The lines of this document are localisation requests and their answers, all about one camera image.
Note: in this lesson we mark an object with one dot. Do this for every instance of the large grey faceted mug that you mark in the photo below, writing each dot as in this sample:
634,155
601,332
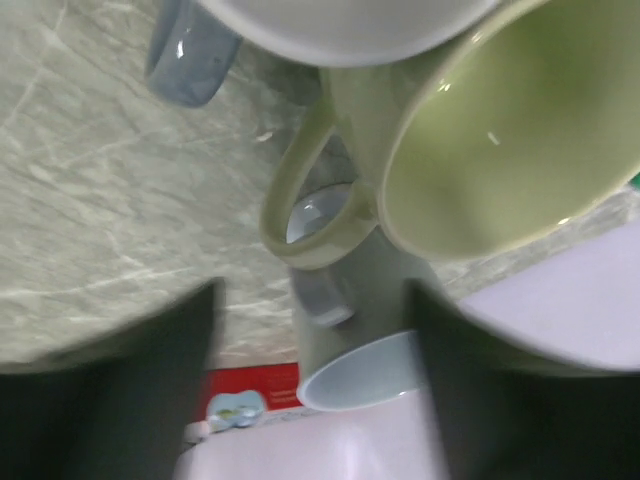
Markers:
194,43

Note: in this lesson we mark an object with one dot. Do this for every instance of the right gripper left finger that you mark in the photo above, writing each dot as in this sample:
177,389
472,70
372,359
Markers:
115,406

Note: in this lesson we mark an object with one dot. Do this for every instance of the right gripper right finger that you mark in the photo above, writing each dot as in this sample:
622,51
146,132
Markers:
502,412

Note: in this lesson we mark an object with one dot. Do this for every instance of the light green mug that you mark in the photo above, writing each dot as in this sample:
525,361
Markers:
479,146

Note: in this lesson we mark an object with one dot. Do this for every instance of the small grey-blue mug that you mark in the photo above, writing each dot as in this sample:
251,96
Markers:
355,347

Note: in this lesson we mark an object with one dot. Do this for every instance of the green plastic crate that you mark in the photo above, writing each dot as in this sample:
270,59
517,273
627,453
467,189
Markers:
635,182

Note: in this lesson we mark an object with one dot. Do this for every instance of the small packaged card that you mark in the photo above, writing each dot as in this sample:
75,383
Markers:
240,398

